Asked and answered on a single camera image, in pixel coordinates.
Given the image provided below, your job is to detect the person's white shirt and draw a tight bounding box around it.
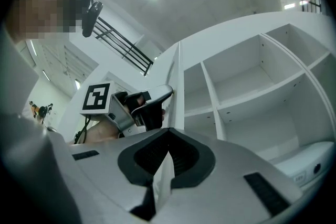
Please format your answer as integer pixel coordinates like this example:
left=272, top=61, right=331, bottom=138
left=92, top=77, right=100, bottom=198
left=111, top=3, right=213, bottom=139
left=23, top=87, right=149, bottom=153
left=0, top=26, right=82, bottom=224

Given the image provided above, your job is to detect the black head-worn camera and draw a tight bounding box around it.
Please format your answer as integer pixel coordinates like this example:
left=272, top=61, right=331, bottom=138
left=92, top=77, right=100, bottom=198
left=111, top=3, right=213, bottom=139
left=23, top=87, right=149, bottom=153
left=81, top=1, right=103, bottom=38

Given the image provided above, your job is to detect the person's head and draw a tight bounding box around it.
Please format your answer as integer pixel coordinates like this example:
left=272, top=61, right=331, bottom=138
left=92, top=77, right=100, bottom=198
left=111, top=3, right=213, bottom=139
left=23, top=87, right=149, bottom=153
left=5, top=0, right=87, bottom=45

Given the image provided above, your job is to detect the orange and black equipment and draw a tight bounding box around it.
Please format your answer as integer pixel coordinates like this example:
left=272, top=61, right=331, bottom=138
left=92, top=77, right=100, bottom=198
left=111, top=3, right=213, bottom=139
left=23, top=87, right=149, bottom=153
left=28, top=101, right=55, bottom=124

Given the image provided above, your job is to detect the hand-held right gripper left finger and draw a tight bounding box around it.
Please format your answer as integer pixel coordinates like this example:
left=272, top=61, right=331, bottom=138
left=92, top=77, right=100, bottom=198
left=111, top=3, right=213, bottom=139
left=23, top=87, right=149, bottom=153
left=68, top=127, right=172, bottom=224

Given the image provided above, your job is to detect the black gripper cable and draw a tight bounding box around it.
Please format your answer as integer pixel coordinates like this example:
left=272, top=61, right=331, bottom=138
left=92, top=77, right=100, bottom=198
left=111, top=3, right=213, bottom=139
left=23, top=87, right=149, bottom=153
left=72, top=114, right=92, bottom=144

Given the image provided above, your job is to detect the white desk with shelves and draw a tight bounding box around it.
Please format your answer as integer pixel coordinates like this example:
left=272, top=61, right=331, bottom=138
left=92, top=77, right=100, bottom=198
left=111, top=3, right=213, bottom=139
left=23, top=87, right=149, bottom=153
left=181, top=12, right=336, bottom=192

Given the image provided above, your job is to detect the person's left hand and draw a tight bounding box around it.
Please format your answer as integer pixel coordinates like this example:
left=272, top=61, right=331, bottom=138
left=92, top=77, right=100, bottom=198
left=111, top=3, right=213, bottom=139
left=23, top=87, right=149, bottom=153
left=132, top=102, right=167, bottom=130

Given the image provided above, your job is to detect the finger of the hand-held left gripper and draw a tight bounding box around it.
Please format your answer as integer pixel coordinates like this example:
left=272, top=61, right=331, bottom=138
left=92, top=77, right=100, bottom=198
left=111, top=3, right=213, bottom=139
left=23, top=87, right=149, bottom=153
left=124, top=83, right=174, bottom=116

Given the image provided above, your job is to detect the person's left forearm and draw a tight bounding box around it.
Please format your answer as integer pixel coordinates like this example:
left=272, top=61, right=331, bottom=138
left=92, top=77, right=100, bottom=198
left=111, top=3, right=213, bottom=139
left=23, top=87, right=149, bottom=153
left=67, top=119, right=125, bottom=145

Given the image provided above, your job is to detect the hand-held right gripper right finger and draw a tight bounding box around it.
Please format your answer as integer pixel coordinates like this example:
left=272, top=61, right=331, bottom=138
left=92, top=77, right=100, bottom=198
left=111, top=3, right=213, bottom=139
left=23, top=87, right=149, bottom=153
left=156, top=127, right=303, bottom=224

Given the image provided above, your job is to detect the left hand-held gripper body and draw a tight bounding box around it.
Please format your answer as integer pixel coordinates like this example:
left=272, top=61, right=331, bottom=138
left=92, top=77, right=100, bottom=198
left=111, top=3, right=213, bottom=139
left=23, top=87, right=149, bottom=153
left=79, top=80, right=147, bottom=138

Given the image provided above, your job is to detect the white projector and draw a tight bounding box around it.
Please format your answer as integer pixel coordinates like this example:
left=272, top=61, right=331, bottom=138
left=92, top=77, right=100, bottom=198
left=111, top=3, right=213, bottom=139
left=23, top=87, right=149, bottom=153
left=272, top=141, right=336, bottom=189

